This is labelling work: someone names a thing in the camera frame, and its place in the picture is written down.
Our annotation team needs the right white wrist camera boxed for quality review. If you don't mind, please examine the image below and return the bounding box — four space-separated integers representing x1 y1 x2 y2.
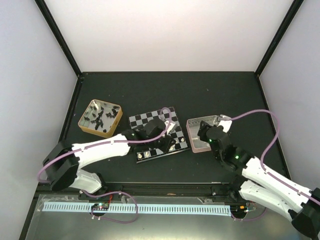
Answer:
217 114 233 133

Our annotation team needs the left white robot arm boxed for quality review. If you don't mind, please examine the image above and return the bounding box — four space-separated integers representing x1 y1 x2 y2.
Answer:
37 118 176 200

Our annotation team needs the black aluminium frame rail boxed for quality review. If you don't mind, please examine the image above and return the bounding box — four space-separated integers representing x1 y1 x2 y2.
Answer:
37 182 238 201

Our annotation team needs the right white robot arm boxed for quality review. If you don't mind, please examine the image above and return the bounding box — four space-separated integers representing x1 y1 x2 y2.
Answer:
197 120 320 239

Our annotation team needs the small circuit board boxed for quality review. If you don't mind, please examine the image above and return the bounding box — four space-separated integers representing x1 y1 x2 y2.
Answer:
91 203 109 211

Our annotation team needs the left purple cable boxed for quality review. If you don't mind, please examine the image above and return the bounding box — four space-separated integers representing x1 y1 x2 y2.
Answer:
37 107 176 183

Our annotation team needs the pink tin box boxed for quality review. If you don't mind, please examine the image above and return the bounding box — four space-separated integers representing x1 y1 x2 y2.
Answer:
186 114 226 154

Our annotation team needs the white slotted cable duct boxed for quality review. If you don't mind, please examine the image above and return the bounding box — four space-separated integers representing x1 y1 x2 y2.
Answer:
42 202 231 217

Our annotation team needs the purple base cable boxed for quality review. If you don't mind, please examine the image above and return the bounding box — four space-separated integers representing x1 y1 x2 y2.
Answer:
82 188 139 224

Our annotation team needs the black white chess board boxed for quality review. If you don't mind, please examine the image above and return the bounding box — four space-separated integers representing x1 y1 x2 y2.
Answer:
128 107 189 164

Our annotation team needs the gold tin box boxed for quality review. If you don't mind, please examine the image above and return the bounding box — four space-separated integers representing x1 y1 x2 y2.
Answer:
77 99 123 138

